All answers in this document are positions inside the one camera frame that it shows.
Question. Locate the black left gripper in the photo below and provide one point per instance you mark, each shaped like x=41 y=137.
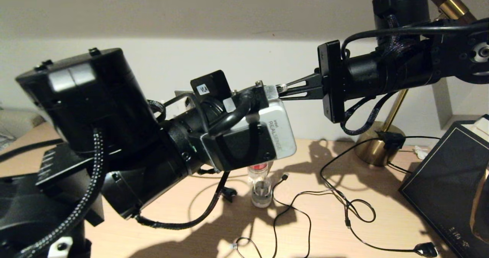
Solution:
x=214 y=83

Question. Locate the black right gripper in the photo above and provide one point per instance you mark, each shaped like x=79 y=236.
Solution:
x=332 y=82

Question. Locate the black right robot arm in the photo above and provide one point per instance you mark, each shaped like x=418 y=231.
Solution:
x=401 y=67

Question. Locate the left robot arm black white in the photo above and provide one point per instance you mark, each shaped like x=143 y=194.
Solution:
x=95 y=116

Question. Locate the brass desk lamp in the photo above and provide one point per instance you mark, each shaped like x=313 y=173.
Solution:
x=376 y=151

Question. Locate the clear water bottle red cap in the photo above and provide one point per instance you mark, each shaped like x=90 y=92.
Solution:
x=258 y=167

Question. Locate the black block on lamp base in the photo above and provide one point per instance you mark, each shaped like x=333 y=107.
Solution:
x=391 y=140

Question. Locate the small black plastic clip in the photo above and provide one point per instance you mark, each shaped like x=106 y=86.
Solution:
x=230 y=194

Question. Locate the small white clear-dome humidifier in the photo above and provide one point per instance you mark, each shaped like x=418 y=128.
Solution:
x=262 y=197

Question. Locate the small white crumpled item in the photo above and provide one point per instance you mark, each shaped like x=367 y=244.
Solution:
x=420 y=153

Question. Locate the dark blue gift bag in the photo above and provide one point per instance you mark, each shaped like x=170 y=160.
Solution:
x=443 y=197

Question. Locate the white box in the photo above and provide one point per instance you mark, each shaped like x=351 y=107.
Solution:
x=480 y=130

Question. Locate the grey cushion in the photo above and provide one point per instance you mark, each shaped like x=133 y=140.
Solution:
x=17 y=118

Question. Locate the patterned fabric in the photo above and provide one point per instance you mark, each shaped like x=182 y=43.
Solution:
x=4 y=140

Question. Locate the silver left camera mount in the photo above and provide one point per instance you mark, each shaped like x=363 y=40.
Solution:
x=230 y=105

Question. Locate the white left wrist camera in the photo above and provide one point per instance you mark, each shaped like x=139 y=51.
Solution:
x=280 y=132

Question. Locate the black left camera bracket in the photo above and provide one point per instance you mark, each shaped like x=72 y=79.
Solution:
x=237 y=149

